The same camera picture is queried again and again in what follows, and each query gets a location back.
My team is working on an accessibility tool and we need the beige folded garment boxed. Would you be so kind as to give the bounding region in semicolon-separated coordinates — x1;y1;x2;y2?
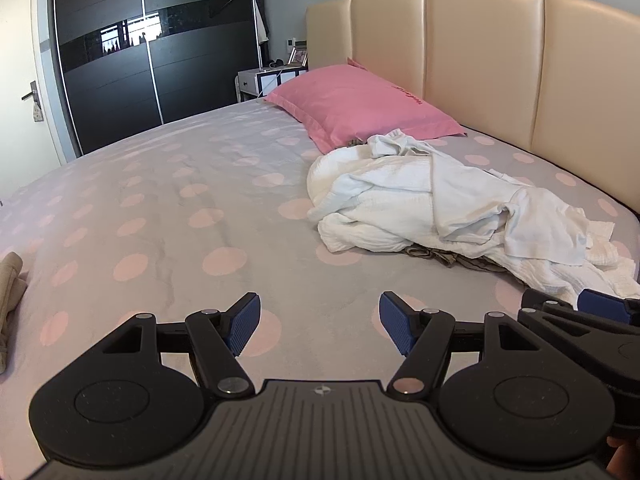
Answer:
0;251;29;376

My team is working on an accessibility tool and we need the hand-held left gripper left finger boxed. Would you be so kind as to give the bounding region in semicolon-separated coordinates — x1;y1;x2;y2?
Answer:
102;292;262;399

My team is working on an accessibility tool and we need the white crinkled garment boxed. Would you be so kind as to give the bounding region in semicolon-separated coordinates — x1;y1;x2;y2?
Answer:
306;147;640;311

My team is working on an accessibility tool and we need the white door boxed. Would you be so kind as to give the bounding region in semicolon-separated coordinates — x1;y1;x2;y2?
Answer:
0;0;68;196

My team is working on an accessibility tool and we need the pink pillow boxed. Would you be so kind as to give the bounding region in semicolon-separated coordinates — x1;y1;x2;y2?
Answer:
264;62;467;155

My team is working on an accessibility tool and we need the beige padded headboard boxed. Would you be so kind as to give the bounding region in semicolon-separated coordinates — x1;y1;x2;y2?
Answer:
305;0;640;221

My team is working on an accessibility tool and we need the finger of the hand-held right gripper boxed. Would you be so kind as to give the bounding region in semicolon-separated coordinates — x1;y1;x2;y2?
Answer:
518;289;640;361
577;288;640;326

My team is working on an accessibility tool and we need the black sliding wardrobe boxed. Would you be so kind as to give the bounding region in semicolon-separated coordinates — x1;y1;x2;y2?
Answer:
47;0;263;156

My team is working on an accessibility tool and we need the white nightstand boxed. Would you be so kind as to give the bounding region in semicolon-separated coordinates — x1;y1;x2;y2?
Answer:
236;64;308;103

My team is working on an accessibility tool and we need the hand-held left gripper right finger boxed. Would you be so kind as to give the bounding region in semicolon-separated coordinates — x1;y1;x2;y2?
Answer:
379;291;538;401

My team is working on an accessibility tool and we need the person's right hand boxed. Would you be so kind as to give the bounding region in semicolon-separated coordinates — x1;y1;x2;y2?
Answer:
606;438;640;480

